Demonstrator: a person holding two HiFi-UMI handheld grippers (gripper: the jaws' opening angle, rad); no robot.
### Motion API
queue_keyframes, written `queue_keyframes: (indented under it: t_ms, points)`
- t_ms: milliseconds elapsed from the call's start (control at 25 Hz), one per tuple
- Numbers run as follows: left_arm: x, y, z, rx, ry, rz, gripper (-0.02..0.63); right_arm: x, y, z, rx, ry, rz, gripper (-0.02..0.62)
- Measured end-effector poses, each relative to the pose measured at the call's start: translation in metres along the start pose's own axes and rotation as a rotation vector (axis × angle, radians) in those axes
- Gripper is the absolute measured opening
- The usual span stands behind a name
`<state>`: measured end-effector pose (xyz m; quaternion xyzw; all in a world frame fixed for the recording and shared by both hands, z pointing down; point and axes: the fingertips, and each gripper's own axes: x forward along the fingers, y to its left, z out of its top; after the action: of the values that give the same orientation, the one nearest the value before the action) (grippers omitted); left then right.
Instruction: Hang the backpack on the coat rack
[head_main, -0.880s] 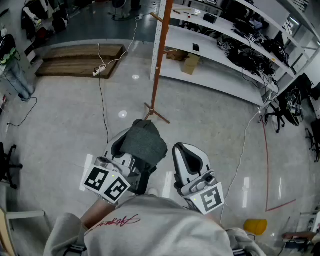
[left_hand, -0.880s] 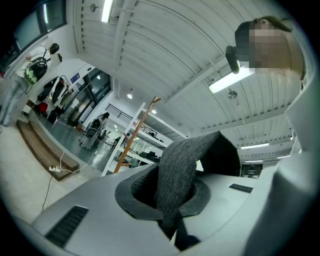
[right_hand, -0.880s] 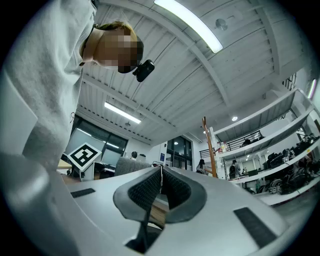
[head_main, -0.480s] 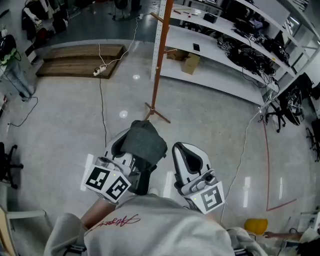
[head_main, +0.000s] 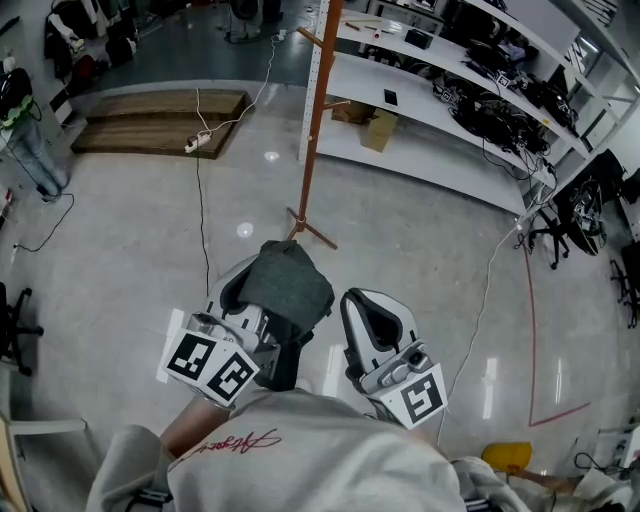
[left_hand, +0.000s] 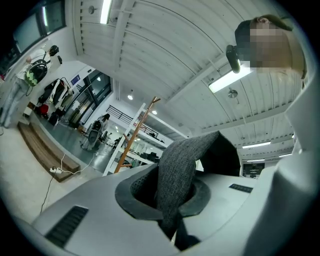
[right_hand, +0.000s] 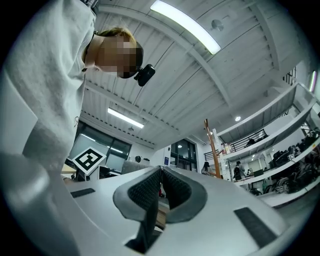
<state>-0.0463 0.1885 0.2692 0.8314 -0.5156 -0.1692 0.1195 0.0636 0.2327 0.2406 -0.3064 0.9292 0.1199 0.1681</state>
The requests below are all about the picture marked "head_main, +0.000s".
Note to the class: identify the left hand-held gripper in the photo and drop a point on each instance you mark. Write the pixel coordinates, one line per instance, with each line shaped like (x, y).
(210, 365)

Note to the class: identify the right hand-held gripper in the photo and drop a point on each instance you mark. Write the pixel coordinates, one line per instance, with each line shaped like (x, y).
(420, 395)

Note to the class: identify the brown wooden coat rack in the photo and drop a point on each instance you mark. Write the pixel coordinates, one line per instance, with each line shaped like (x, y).
(312, 125)

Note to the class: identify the person's left forearm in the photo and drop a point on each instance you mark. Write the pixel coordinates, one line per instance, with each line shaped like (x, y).
(192, 425)

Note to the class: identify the person's right forearm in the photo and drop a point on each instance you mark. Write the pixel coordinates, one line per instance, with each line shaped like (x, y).
(429, 442)

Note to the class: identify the light grey sweatshirt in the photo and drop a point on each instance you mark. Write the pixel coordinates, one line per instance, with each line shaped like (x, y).
(325, 450)

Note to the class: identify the white power strip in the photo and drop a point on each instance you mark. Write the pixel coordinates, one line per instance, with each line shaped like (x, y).
(197, 141)

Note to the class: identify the white shelving unit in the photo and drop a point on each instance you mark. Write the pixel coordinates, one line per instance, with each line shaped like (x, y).
(425, 160)

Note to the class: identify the brown wooden platform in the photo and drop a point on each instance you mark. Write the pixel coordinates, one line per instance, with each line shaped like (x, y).
(150, 120)

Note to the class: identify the yellow round object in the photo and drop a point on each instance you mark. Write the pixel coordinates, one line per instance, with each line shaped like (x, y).
(507, 455)

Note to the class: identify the open cardboard box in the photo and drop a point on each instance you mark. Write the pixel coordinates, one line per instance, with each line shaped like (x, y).
(380, 130)

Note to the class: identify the flat cardboard piece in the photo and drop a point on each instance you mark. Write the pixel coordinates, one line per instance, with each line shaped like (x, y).
(350, 112)

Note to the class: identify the flat black tablet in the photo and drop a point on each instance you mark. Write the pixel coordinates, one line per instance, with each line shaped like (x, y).
(390, 97)

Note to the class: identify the black cluttered table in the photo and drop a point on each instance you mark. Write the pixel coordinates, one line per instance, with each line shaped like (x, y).
(590, 210)

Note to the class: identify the white equipment cart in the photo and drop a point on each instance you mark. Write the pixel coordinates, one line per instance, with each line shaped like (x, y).
(617, 445)

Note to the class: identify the pile of dark bags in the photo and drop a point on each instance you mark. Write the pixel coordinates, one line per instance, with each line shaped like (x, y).
(85, 50)

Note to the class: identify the black box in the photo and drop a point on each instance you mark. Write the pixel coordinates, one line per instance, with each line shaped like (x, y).
(418, 38)

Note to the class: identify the small red round item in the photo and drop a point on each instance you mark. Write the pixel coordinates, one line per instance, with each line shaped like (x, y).
(378, 34)

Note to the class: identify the white metal frame bar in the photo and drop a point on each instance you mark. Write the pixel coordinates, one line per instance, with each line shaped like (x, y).
(50, 426)

